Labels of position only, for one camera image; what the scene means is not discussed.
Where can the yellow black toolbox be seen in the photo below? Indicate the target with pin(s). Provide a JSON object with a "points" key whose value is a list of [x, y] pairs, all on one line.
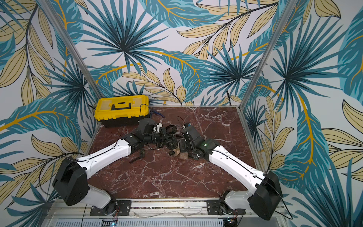
{"points": [[122, 111]]}

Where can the aluminium front rail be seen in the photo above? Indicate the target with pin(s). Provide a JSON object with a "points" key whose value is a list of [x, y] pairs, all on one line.
{"points": [[156, 212]]}

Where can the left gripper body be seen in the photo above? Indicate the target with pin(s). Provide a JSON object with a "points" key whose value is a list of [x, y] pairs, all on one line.
{"points": [[160, 139]]}

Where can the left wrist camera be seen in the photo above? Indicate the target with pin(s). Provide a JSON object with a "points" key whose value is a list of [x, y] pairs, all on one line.
{"points": [[157, 127]]}

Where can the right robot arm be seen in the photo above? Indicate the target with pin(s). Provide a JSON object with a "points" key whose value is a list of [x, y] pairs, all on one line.
{"points": [[264, 191]]}

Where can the blue handled pliers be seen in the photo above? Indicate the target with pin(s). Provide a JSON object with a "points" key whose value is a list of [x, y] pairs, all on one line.
{"points": [[153, 112]]}

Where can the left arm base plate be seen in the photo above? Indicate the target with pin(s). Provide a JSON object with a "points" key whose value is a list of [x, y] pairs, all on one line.
{"points": [[114, 208]]}

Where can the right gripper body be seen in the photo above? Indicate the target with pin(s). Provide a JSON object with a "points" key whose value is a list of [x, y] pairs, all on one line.
{"points": [[184, 144]]}

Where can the beige striped cloth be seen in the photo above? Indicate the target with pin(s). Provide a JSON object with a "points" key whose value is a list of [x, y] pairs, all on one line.
{"points": [[181, 152]]}

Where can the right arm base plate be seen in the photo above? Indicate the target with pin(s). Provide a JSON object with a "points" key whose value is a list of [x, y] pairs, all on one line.
{"points": [[218, 207]]}

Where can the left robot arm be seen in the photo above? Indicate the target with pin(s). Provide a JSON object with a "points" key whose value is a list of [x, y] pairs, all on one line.
{"points": [[71, 180]]}

